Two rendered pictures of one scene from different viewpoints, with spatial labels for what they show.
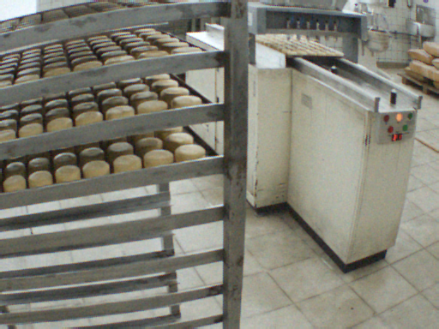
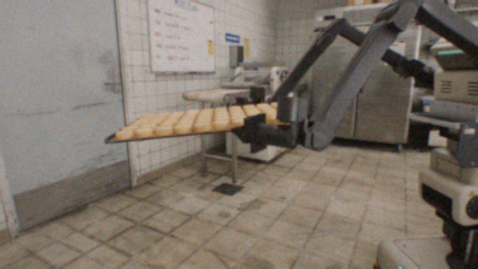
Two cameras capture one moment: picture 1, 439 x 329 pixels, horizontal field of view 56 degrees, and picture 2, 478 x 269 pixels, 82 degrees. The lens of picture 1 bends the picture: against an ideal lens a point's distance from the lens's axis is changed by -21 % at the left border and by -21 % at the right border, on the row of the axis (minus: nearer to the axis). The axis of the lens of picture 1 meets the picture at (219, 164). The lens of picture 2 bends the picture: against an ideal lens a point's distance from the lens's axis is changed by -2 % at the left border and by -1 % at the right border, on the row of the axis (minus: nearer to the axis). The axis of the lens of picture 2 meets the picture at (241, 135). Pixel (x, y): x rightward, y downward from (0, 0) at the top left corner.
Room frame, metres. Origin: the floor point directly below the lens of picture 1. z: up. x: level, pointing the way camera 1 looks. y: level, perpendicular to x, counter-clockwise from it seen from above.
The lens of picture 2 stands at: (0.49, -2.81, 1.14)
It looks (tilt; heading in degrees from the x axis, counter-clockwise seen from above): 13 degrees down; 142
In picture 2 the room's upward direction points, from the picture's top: straight up
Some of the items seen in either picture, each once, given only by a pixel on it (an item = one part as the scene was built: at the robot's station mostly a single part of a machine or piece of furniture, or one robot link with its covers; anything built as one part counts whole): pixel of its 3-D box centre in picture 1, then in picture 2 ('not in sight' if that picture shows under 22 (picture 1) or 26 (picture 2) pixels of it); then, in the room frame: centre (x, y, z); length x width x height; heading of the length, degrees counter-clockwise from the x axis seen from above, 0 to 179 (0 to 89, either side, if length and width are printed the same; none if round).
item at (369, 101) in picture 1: (272, 50); not in sight; (2.67, -0.29, 0.87); 2.01 x 0.03 x 0.07; 20
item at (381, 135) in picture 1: (395, 124); not in sight; (1.79, -0.76, 0.77); 0.24 x 0.04 x 0.14; 110
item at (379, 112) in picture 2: not in sight; (362, 79); (-1.81, 1.43, 1.02); 1.40 x 0.90 x 2.05; 22
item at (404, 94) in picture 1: (315, 50); not in sight; (2.76, -0.56, 0.87); 2.01 x 0.03 x 0.07; 20
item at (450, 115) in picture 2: not in sight; (445, 130); (0.16, -1.54, 0.93); 0.28 x 0.16 x 0.22; 146
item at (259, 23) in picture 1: (303, 32); not in sight; (2.61, -0.47, 1.01); 0.72 x 0.33 x 0.34; 110
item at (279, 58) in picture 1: (237, 39); not in sight; (2.99, -0.11, 0.88); 1.28 x 0.01 x 0.07; 20
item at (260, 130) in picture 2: not in sight; (265, 134); (-0.04, -2.31, 0.98); 0.07 x 0.07 x 0.10; 11
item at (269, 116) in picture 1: (267, 104); not in sight; (3.06, -0.31, 0.42); 1.28 x 0.72 x 0.84; 20
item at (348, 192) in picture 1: (349, 160); not in sight; (2.13, -0.63, 0.45); 0.70 x 0.34 x 0.90; 20
